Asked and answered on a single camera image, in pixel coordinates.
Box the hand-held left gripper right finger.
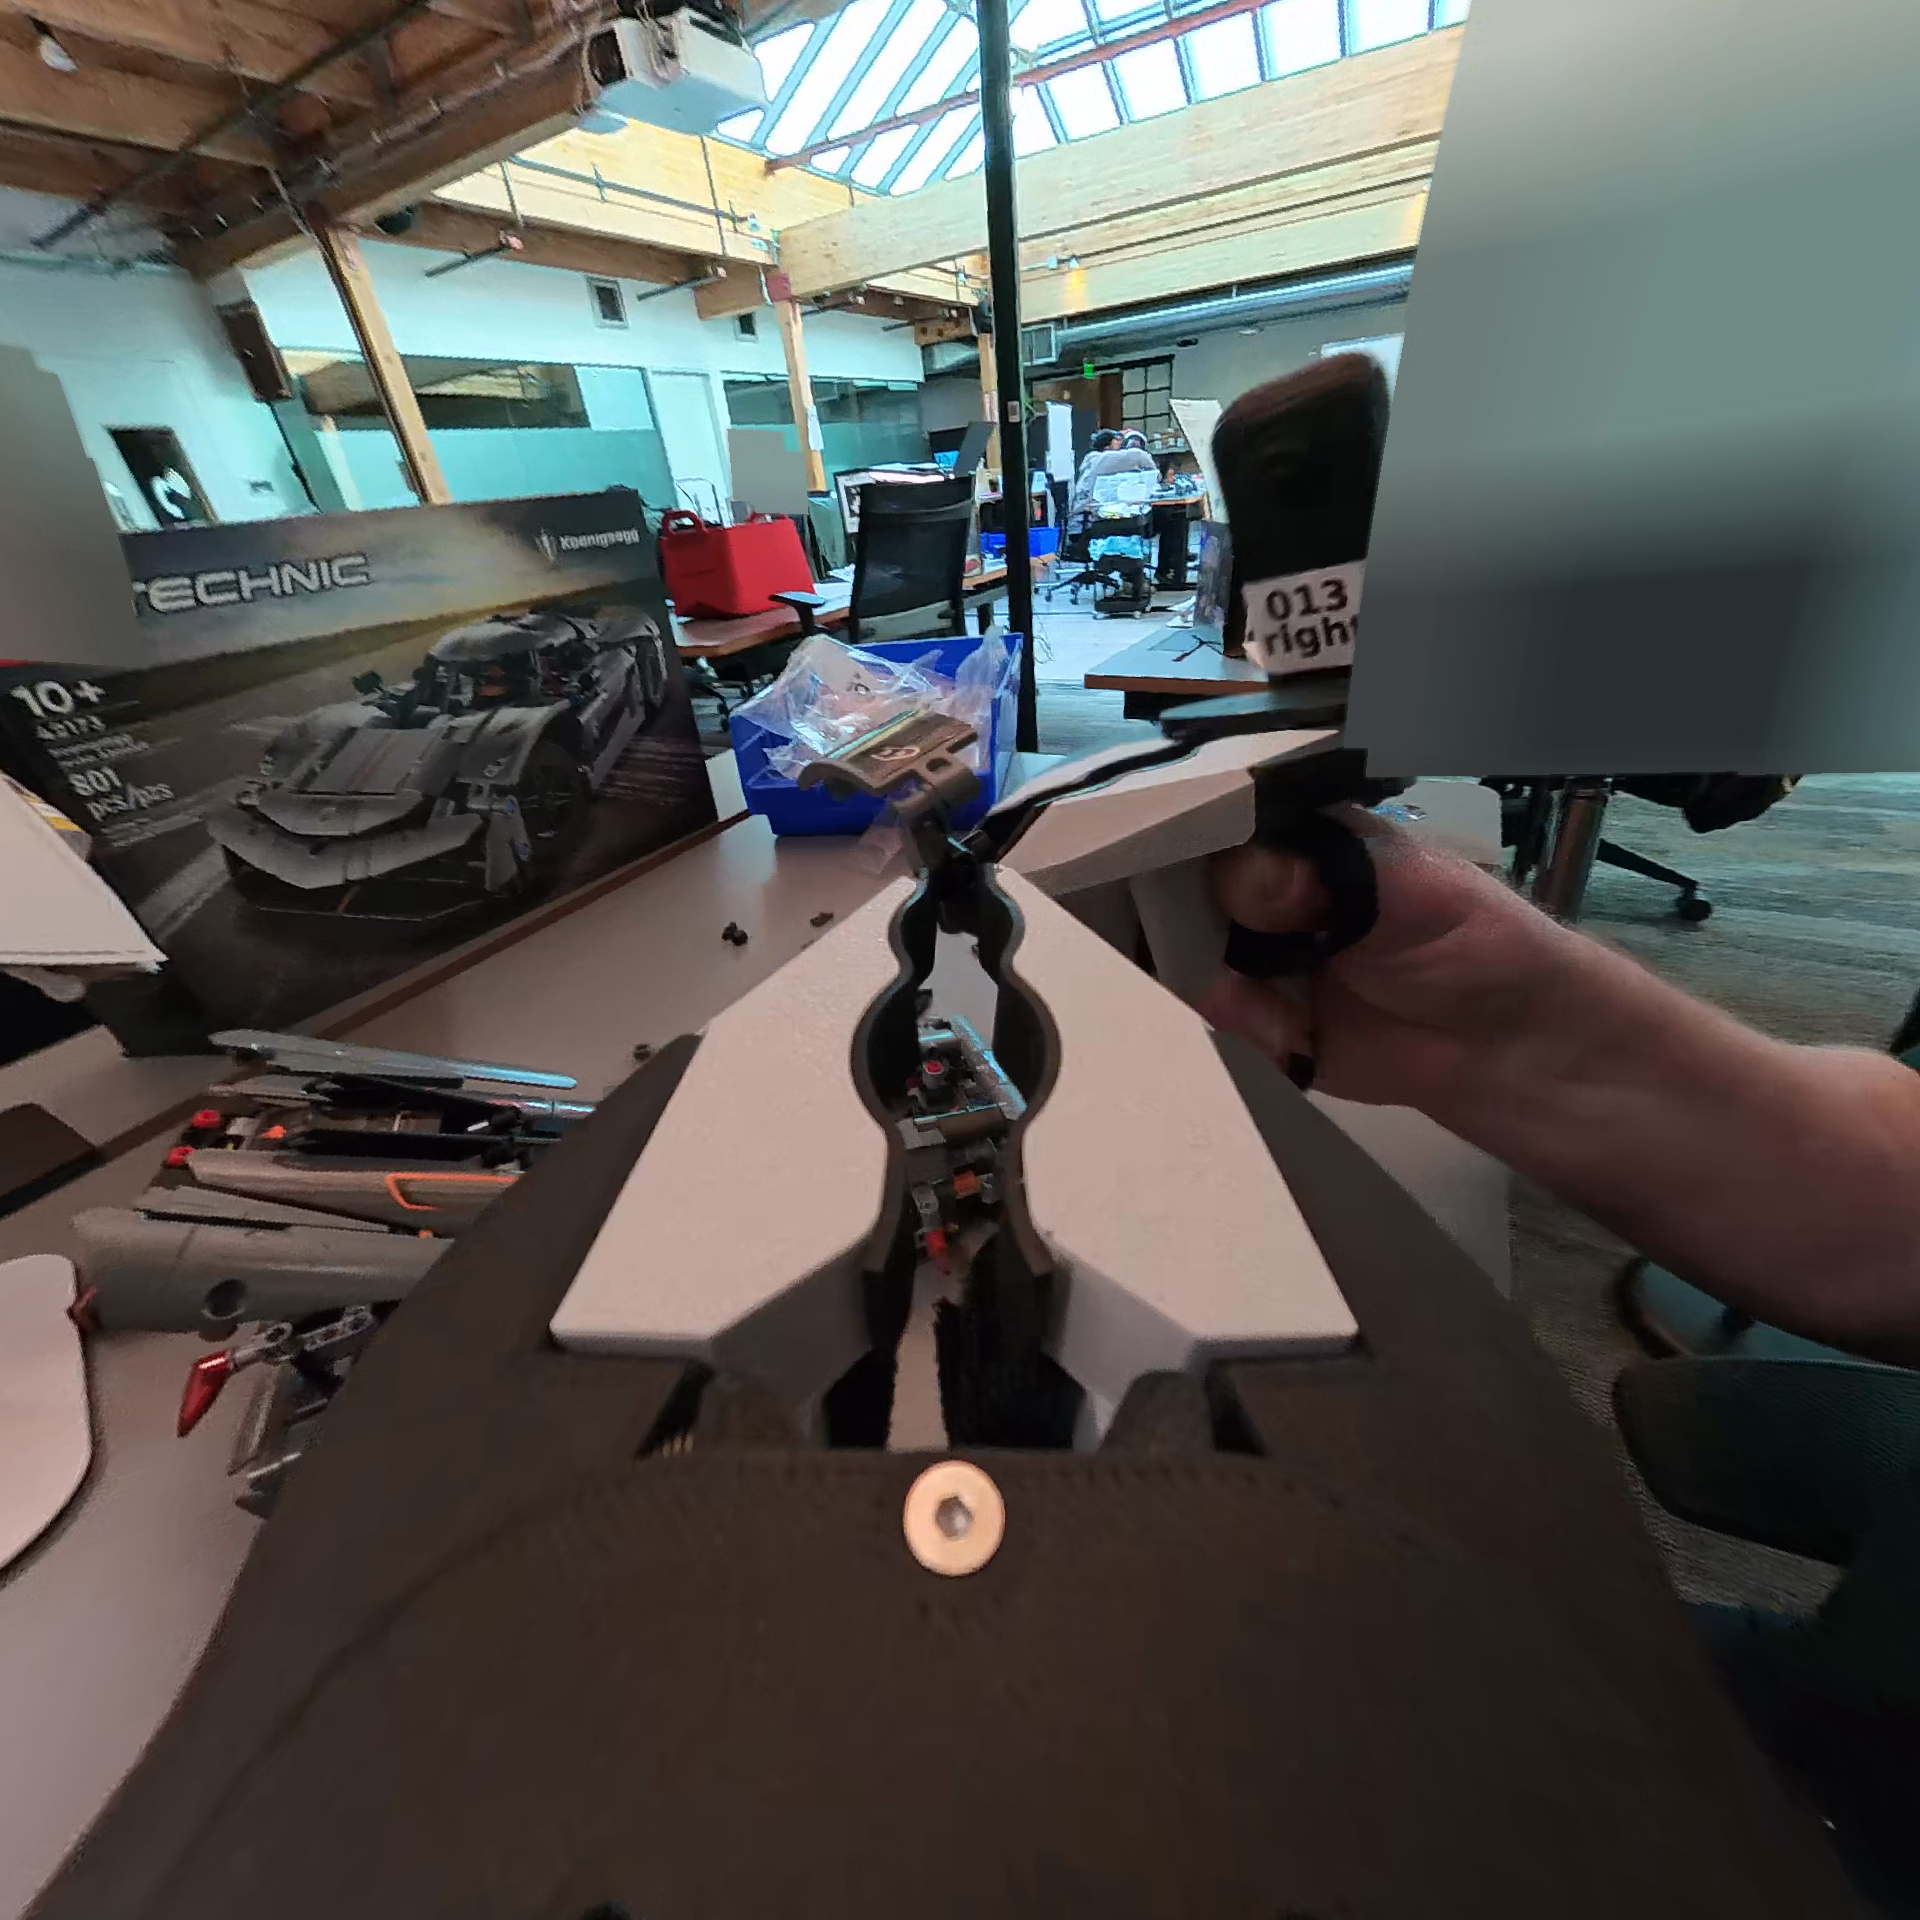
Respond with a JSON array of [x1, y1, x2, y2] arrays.
[[972, 866, 1360, 1445]]

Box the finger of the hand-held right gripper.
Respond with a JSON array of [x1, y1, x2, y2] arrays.
[[982, 730, 1265, 904]]

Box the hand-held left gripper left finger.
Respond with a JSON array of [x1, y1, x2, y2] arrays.
[[548, 874, 934, 1445]]

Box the grey curved lego piece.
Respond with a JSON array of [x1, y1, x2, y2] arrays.
[[795, 715, 1004, 945]]

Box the grey lego car model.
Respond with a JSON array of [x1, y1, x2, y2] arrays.
[[66, 1019, 1038, 1509]]

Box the person's right forearm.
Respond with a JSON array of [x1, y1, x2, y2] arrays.
[[1485, 901, 1920, 1368]]

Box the lego car set box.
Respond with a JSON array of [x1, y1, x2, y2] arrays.
[[0, 488, 720, 1052]]

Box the lego instruction booklet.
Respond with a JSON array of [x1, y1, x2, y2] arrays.
[[0, 769, 170, 992]]

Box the person's right hand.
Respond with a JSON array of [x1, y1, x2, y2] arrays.
[[1198, 802, 1539, 1115]]

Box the brown background table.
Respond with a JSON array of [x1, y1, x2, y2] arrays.
[[1083, 626, 1278, 700]]

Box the black metal pole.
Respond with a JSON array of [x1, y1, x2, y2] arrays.
[[977, 0, 1041, 753]]

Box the clear plastic bags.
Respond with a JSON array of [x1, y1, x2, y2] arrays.
[[756, 632, 1010, 880]]

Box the black mesh office chair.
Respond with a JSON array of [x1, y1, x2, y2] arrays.
[[772, 478, 986, 707]]

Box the blue plastic bin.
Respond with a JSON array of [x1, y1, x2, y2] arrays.
[[729, 634, 1027, 838]]

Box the red bag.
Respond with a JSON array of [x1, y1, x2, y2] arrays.
[[656, 509, 819, 619]]

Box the ceiling projector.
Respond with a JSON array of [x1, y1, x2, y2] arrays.
[[585, 6, 768, 138]]

